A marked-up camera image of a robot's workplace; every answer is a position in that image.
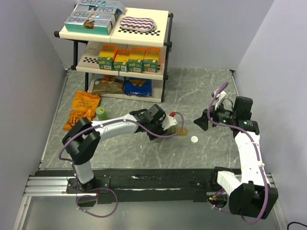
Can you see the teal snack box middle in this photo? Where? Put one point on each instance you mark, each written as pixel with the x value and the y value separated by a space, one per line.
pixel 109 14

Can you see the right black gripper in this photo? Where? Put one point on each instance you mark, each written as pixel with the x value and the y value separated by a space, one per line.
pixel 202 121

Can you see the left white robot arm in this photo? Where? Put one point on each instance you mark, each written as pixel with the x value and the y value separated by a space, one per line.
pixel 82 140

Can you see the teal snack box front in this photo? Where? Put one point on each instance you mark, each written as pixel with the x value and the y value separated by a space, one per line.
pixel 88 26

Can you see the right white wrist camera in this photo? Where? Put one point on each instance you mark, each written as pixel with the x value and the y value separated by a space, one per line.
pixel 218 100

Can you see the brown chip bag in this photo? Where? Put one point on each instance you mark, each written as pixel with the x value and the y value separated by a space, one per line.
pixel 107 84

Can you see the beige three-tier shelf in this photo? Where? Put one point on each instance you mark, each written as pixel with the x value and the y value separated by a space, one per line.
pixel 134 46

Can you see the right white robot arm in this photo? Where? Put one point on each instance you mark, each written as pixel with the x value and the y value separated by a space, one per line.
pixel 251 195

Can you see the wavy patterned pouch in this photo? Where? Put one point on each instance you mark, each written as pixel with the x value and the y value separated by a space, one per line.
pixel 137 24

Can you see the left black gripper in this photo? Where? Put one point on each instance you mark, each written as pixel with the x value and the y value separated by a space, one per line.
pixel 160 132

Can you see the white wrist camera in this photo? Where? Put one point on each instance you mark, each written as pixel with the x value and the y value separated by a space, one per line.
pixel 169 121
pixel 218 100

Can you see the orange honey dijon chip bag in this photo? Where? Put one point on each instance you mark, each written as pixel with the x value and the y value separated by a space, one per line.
pixel 84 105

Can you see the blue chip bag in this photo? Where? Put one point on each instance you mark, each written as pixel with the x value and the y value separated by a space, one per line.
pixel 137 87

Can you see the green weekly pill organizer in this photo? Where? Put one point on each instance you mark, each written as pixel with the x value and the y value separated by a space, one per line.
pixel 180 131

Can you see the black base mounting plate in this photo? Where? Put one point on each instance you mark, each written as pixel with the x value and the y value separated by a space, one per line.
pixel 148 185

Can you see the green cylindrical container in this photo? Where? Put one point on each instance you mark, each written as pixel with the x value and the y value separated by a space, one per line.
pixel 101 113

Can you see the green orange carton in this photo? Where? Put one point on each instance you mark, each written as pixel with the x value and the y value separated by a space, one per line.
pixel 135 61
pixel 151 59
pixel 107 56
pixel 120 62

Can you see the white bottle cap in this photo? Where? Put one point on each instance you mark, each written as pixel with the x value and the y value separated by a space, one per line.
pixel 194 139

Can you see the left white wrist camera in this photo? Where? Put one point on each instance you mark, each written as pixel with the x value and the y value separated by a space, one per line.
pixel 169 121

